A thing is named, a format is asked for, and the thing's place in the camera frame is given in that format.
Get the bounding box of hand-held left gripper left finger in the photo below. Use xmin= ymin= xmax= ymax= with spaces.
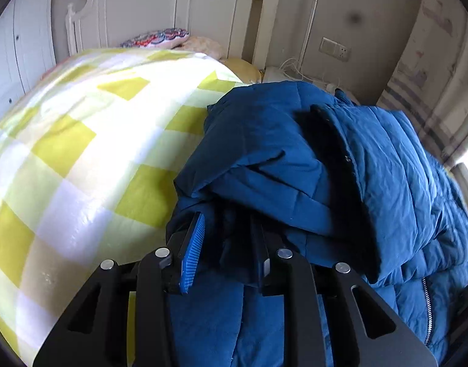
xmin=32 ymin=211 xmax=206 ymax=367

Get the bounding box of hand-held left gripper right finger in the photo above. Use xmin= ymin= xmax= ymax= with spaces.
xmin=250 ymin=214 xmax=438 ymax=367

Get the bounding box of blue padded jacket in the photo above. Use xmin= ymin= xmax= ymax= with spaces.
xmin=166 ymin=80 xmax=468 ymax=367

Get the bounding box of yellow checkered blanket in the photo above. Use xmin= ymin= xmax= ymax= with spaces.
xmin=0 ymin=48 xmax=246 ymax=367

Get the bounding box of yellow pillow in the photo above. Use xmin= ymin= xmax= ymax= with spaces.
xmin=220 ymin=57 xmax=262 ymax=84

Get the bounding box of white nightstand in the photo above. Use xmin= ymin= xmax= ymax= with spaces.
xmin=262 ymin=66 xmax=339 ymax=92

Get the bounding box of beige pillow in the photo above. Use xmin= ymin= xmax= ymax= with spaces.
xmin=176 ymin=36 xmax=227 ymax=62

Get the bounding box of colourful patterned pillow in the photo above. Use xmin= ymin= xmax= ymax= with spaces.
xmin=121 ymin=28 xmax=190 ymax=50

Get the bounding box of white bed headboard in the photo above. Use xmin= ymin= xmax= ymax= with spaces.
xmin=66 ymin=0 xmax=282 ymax=71

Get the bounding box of printed curtain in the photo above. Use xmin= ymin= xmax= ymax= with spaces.
xmin=377 ymin=0 xmax=468 ymax=169

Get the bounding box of white wardrobe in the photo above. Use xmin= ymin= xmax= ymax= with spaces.
xmin=0 ymin=0 xmax=57 ymax=131

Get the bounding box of white cable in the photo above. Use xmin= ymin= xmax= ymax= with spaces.
xmin=280 ymin=58 xmax=341 ymax=88

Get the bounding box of wall socket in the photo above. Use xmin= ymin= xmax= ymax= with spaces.
xmin=320 ymin=37 xmax=351 ymax=62

